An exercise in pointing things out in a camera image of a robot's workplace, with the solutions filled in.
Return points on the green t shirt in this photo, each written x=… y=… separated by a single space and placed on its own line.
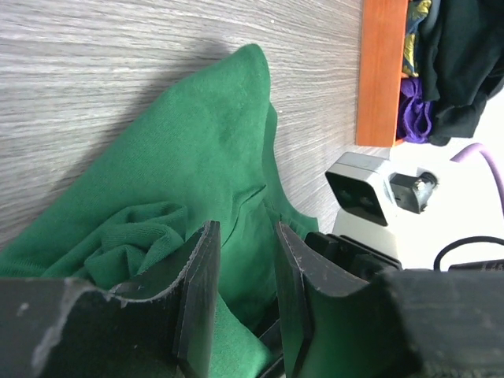
x=203 y=151

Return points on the black t shirt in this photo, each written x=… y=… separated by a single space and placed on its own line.
x=462 y=66

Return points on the patterned cloth in tray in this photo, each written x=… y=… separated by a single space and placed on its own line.
x=416 y=13

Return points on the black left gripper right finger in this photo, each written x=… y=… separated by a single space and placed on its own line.
x=410 y=323

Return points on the orange tray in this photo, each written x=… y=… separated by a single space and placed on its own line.
x=383 y=26

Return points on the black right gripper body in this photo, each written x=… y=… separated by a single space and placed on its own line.
x=355 y=257

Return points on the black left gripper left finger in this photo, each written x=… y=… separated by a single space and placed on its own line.
x=157 y=324

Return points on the purple t shirt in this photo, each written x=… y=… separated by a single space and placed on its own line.
x=415 y=122

